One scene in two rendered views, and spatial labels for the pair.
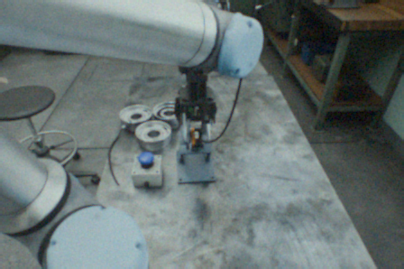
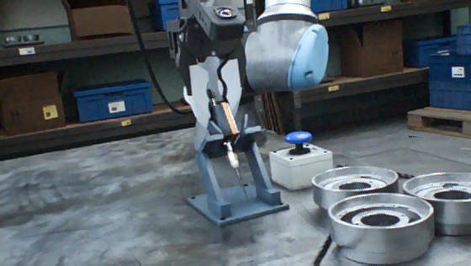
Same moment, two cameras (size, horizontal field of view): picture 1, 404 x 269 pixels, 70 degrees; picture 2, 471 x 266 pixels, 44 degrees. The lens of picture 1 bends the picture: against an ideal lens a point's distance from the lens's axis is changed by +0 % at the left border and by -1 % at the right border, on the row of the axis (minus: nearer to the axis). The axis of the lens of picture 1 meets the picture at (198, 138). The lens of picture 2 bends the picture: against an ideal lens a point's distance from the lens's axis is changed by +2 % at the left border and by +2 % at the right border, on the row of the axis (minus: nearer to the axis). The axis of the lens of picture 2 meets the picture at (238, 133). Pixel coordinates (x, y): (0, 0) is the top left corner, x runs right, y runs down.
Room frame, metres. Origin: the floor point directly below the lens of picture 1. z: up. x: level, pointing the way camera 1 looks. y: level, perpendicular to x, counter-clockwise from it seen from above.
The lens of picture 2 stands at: (1.32, -0.21, 1.05)
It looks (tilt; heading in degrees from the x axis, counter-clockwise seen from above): 11 degrees down; 162
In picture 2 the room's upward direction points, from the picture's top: 6 degrees counter-clockwise
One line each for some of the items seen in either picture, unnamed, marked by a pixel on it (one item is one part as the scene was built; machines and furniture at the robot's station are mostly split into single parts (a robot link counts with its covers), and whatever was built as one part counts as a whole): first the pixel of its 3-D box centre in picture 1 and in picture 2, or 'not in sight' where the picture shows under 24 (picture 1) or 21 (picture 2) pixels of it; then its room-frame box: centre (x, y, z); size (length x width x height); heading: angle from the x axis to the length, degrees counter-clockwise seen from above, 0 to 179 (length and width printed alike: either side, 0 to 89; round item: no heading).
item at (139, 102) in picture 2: not in sight; (113, 100); (-2.92, 0.22, 0.56); 0.52 x 0.38 x 0.22; 89
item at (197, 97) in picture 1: (196, 91); (198, 16); (0.53, 0.00, 1.06); 0.09 x 0.08 x 0.12; 5
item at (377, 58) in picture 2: not in sight; (368, 48); (-3.00, 2.39, 0.67); 0.52 x 0.43 x 0.43; 92
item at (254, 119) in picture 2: not in sight; (228, 119); (0.20, 0.13, 0.85); 0.15 x 0.15 x 0.10
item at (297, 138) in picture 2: (146, 162); (299, 149); (0.54, 0.13, 0.85); 0.04 x 0.04 x 0.05
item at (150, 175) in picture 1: (147, 171); (299, 164); (0.54, 0.13, 0.82); 0.08 x 0.07 x 0.05; 2
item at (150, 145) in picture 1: (153, 135); (355, 193); (0.69, 0.13, 0.82); 0.10 x 0.10 x 0.04
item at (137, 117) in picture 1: (136, 118); (452, 202); (0.79, 0.20, 0.82); 0.10 x 0.10 x 0.04
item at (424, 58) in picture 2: not in sight; (431, 50); (-3.03, 3.02, 0.56); 0.52 x 0.38 x 0.22; 89
